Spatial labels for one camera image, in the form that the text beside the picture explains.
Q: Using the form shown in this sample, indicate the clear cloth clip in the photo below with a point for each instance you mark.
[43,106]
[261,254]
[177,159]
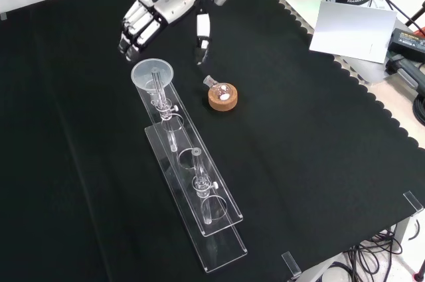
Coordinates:
[291,263]
[413,202]

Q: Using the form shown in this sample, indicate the black power adapter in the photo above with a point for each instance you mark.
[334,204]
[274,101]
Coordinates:
[410,40]

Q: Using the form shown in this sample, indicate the gray tape piece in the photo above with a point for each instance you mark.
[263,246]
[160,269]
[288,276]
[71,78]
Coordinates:
[2,16]

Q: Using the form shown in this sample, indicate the clear acrylic funnel stand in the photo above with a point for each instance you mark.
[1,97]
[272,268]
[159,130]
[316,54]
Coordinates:
[199,169]

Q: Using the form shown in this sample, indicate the clear plastic funnel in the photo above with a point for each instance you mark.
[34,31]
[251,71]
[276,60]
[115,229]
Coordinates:
[142,74]

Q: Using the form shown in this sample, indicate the black bench cloth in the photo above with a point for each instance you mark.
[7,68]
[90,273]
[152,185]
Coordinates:
[299,162]

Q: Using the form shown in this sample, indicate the black plug block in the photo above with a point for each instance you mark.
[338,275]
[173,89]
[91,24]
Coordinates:
[405,69]

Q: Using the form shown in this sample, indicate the round-bottom glass flask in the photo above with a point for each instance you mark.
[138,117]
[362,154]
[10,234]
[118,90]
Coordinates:
[221,91]

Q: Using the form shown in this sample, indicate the pale white board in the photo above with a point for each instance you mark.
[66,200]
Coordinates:
[352,33]

